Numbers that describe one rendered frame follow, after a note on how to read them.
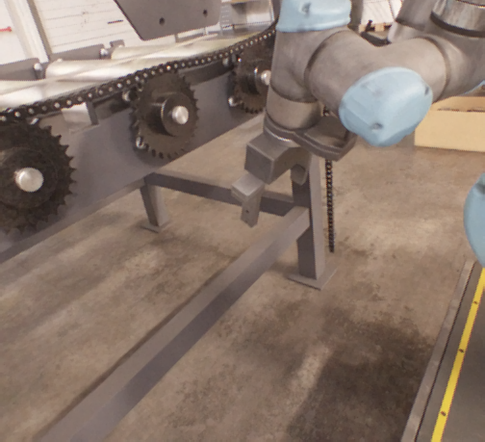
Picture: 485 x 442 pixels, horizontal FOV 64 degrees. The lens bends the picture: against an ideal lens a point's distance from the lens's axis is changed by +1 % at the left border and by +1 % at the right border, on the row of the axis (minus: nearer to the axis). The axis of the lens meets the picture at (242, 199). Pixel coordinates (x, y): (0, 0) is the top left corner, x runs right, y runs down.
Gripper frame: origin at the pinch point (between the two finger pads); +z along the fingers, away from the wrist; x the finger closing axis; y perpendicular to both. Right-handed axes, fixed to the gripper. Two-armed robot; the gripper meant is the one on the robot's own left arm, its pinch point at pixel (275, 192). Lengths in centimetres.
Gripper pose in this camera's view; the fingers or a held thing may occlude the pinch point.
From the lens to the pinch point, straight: 64.9
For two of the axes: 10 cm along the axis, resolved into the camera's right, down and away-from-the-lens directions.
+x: -6.6, 5.3, -5.3
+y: -7.4, -5.4, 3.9
